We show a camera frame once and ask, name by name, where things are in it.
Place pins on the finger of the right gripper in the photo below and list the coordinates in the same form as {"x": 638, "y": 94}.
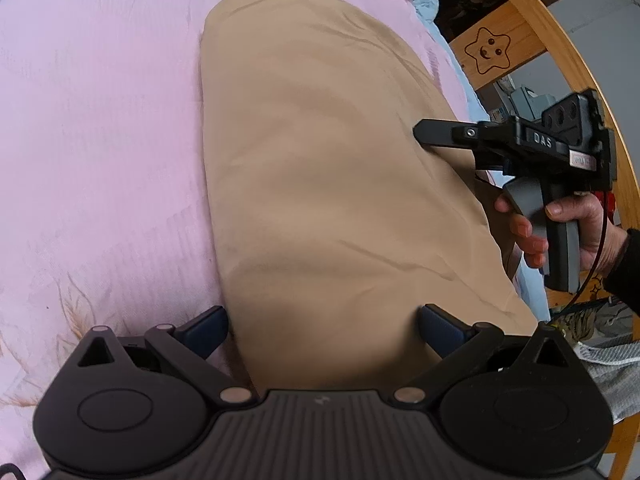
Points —
{"x": 442, "y": 134}

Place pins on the black sleeve right forearm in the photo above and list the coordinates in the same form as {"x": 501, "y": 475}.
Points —
{"x": 623, "y": 279}

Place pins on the tan trousers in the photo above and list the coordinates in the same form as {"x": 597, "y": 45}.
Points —
{"x": 332, "y": 226}

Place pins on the person's right hand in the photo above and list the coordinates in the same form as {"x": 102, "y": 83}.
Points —
{"x": 599, "y": 241}

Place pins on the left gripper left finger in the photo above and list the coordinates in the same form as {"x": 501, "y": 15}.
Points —
{"x": 122, "y": 407}

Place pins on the pink bed sheet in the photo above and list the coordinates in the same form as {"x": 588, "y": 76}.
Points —
{"x": 104, "y": 213}

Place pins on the grey white cloth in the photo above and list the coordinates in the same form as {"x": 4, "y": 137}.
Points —
{"x": 602, "y": 340}

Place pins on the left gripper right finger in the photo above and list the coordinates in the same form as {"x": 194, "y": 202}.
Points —
{"x": 518, "y": 405}

